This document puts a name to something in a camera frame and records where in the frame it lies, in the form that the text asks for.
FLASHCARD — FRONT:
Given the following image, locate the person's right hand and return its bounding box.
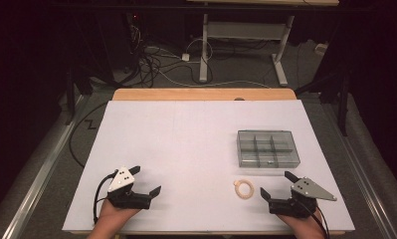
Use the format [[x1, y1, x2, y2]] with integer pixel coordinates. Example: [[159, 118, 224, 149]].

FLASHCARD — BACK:
[[277, 207, 327, 239]]

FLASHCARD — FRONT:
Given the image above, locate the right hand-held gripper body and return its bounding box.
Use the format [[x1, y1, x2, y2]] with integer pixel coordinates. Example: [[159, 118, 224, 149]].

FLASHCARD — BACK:
[[269, 177, 338, 219]]

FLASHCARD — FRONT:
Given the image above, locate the tangle of black floor cables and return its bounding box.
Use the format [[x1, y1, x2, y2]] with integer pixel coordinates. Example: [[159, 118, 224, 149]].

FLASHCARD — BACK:
[[127, 24, 202, 89]]

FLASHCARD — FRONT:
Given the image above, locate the white desk frame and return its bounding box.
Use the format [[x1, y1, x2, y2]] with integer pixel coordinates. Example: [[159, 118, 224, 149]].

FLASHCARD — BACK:
[[185, 0, 340, 88]]

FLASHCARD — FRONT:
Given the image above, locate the long white floor cable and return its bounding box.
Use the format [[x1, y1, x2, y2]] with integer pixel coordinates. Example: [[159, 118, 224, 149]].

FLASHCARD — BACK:
[[145, 46, 272, 90]]

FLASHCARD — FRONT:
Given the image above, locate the aluminium floor rail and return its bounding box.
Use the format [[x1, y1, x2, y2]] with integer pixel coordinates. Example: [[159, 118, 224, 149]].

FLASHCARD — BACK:
[[0, 94, 90, 239], [319, 99, 397, 239]]

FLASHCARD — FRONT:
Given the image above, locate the left hand-held gripper black cable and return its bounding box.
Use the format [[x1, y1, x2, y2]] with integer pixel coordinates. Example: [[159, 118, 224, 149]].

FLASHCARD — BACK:
[[93, 169, 119, 225]]

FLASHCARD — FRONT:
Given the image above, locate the person's left hand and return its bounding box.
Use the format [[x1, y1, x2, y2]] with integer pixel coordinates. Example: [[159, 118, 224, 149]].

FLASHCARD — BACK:
[[86, 198, 142, 239]]

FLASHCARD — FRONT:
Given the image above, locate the wooden table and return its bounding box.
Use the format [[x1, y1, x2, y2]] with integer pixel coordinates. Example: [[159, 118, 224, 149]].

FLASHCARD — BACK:
[[68, 88, 348, 237]]

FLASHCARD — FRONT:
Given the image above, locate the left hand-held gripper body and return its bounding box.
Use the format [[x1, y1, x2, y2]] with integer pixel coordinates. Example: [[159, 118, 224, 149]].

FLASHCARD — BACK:
[[106, 166, 152, 210]]

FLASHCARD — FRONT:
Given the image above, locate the black metal stand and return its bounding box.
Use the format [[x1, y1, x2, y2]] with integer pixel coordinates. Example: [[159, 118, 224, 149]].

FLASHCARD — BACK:
[[295, 64, 351, 137], [64, 64, 96, 126]]

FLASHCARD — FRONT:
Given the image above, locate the beige bracelet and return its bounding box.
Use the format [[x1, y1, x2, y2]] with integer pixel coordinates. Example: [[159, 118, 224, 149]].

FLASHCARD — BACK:
[[233, 178, 256, 200]]

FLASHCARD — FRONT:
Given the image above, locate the thin black floor cable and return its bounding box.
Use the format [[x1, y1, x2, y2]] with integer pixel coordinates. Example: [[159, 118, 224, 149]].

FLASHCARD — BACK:
[[69, 101, 109, 169]]

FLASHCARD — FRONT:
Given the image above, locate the clear grey compartment box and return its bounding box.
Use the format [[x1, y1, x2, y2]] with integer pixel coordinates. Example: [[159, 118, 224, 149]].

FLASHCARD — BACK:
[[236, 129, 301, 168]]

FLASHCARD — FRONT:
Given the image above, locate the hand-held gripper black cable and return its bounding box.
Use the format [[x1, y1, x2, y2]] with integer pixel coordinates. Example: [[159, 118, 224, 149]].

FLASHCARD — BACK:
[[299, 198, 331, 239], [93, 169, 119, 225]]

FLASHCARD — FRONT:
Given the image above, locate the right hand-held gripper black cable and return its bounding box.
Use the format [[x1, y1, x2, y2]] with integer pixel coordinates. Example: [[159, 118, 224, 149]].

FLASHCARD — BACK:
[[299, 198, 331, 239]]

